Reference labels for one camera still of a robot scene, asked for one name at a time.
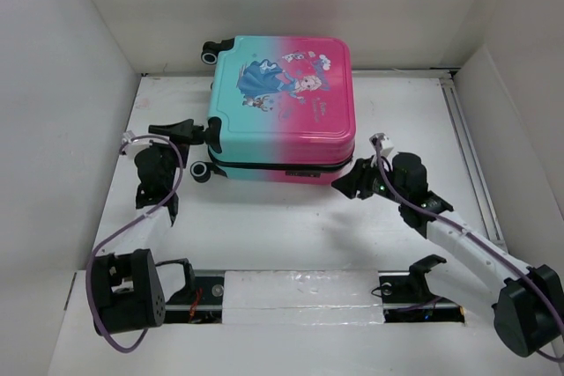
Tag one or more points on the teal pink suitcase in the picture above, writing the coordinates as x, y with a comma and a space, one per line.
281, 109

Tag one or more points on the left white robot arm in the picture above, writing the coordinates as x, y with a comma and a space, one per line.
126, 288

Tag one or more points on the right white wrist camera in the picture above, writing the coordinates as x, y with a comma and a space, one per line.
382, 144

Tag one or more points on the white foam cover plate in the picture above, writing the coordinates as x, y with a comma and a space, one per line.
305, 298

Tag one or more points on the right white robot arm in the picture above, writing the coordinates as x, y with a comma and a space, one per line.
523, 304

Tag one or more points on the aluminium frame rail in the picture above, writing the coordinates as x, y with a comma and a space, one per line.
471, 161

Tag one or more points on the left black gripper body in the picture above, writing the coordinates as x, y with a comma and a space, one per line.
175, 136

